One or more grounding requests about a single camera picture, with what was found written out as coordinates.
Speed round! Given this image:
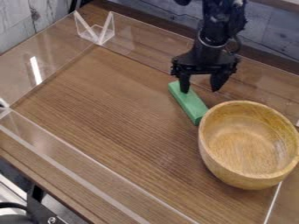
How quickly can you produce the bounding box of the black table leg frame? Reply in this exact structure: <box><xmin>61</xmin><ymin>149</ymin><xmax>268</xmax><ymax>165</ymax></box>
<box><xmin>26</xmin><ymin>185</ymin><xmax>68</xmax><ymax>224</ymax></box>

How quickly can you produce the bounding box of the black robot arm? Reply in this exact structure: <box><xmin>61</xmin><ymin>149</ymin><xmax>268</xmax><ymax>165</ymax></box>
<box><xmin>171</xmin><ymin>0</ymin><xmax>248</xmax><ymax>94</ymax></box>

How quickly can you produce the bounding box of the clear acrylic enclosure wall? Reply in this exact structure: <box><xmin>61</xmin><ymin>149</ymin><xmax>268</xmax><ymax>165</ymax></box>
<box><xmin>0</xmin><ymin>13</ymin><xmax>299</xmax><ymax>224</ymax></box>

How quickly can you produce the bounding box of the black cable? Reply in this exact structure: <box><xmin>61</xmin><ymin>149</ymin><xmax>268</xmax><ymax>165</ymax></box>
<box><xmin>0</xmin><ymin>199</ymin><xmax>29</xmax><ymax>214</ymax></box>

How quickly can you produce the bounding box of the green rectangular stick block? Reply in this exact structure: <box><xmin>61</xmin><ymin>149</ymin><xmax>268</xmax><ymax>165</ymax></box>
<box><xmin>168</xmin><ymin>81</ymin><xmax>208</xmax><ymax>126</ymax></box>

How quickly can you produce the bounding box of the wooden bowl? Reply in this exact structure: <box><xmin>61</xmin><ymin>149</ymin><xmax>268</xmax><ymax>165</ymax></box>
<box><xmin>199</xmin><ymin>101</ymin><xmax>299</xmax><ymax>190</ymax></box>

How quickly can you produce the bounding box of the clear acrylic corner bracket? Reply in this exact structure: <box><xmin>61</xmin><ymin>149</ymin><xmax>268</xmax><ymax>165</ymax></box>
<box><xmin>73</xmin><ymin>11</ymin><xmax>114</xmax><ymax>46</ymax></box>

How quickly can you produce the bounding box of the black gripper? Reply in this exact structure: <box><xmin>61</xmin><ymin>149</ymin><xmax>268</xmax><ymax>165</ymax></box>
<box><xmin>171</xmin><ymin>43</ymin><xmax>239</xmax><ymax>94</ymax></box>

